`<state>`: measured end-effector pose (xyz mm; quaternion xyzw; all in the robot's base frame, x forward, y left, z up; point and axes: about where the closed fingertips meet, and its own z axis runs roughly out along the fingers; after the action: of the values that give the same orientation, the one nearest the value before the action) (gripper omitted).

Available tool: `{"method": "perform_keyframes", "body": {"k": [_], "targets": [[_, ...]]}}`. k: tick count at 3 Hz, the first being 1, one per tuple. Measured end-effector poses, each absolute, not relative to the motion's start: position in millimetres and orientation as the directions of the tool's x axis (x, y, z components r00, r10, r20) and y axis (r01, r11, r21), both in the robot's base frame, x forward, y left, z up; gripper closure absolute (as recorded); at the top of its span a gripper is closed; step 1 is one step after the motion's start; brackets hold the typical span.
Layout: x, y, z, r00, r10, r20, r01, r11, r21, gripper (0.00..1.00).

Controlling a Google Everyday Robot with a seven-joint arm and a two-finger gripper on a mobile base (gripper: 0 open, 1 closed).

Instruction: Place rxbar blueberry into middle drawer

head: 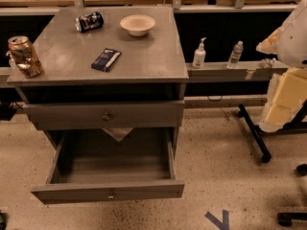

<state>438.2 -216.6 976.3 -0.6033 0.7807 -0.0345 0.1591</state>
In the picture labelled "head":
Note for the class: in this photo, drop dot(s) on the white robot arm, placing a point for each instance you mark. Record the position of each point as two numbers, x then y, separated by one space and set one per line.
292 42

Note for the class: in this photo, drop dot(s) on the clear plastic water bottle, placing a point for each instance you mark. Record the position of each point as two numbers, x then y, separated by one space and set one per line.
235 55

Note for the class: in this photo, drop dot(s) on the open grey middle drawer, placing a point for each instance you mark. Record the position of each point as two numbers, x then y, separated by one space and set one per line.
89 166

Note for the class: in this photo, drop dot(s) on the white ceramic bowl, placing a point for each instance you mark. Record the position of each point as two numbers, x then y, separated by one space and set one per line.
137 24

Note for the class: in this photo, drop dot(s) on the black chair base caster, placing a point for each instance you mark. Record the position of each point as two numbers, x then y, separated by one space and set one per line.
286 218

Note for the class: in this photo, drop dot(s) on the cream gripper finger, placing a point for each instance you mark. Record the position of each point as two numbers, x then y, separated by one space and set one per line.
269 45
286 95

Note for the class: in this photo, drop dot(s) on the white paper under drawer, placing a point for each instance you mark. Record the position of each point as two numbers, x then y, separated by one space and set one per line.
118 133

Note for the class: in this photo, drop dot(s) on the black metal stand leg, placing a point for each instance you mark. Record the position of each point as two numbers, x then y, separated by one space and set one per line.
266 156

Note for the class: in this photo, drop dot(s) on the white pump lotion bottle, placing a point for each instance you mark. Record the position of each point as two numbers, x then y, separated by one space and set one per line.
199 55

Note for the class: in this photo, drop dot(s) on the closed grey top drawer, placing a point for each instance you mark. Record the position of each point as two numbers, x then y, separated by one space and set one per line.
62 116

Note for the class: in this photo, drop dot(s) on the grey wooden drawer cabinet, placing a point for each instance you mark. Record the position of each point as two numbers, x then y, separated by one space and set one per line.
111 102

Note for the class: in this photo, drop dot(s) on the dark blue rxbar wrapper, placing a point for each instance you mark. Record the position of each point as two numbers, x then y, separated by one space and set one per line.
104 61

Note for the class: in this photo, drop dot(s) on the blue crushed soda can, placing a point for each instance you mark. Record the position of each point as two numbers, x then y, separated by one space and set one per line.
88 22

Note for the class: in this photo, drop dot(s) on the crumpled clear plastic wrap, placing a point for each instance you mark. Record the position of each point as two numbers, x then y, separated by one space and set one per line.
267 62

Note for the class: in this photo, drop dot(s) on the orange crushed soda can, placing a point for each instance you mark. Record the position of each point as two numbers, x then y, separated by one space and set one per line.
24 56

